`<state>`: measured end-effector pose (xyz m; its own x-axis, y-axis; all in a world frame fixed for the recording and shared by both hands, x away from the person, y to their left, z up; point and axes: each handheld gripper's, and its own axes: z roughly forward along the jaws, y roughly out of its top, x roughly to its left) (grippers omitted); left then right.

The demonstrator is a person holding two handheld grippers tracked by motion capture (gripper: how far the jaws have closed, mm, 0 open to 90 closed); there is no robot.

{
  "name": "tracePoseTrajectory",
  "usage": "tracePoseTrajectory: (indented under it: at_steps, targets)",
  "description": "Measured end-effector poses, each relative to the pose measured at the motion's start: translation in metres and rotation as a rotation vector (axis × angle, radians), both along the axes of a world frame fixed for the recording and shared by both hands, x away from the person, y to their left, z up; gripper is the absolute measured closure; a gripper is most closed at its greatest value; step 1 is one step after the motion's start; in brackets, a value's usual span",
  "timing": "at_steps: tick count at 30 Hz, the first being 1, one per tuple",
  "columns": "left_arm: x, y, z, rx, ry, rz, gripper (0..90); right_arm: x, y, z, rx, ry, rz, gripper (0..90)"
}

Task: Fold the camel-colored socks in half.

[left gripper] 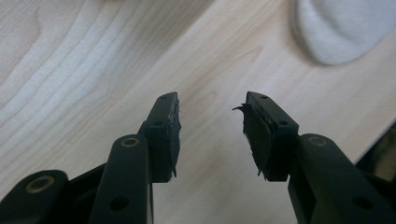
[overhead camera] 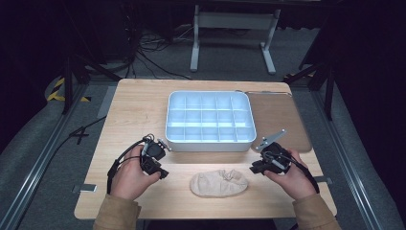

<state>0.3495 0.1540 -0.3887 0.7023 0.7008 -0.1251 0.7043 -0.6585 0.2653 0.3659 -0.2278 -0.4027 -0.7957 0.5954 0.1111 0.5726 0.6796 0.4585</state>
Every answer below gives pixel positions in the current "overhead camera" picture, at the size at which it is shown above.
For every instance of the white metal table frame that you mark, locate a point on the white metal table frame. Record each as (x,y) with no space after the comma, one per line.
(234,22)

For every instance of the aluminium floor rail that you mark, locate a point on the aluminium floor rail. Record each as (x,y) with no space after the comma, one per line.
(351,159)
(38,163)

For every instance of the yellow black floor tape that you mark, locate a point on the yellow black floor tape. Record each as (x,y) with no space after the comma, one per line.
(57,91)

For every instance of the white compartment organizer box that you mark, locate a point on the white compartment organizer box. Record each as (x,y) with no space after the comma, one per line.
(210,119)

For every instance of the black metal stand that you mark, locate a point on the black metal stand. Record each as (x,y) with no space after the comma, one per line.
(79,70)
(322,76)

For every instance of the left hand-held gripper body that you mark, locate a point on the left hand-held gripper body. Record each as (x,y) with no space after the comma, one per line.
(153,152)

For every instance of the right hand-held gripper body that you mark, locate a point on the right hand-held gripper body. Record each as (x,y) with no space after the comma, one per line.
(274,156)

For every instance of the person's left hand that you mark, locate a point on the person's left hand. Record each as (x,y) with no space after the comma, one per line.
(130,175)

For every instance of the person's right hand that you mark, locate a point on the person's right hand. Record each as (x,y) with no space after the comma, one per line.
(295,179)

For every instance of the beige sock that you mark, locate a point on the beige sock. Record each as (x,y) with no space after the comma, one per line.
(220,183)

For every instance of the metal table bracket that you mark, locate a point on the metal table bracket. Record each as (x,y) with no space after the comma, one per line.
(84,188)
(324,179)

